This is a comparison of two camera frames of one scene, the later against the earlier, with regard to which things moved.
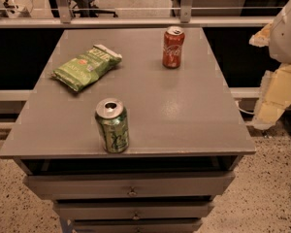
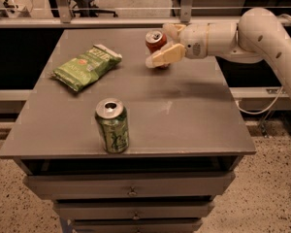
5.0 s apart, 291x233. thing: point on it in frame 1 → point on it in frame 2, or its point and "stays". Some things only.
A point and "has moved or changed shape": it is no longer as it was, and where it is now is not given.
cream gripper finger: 263,37 → 172,30
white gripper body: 287,38 → 194,37
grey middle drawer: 137,210 stays
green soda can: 113,116 stays
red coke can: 174,38 has moved or changed shape
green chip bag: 87,68 stays
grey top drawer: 128,184 stays
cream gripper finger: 279,88 → 172,53
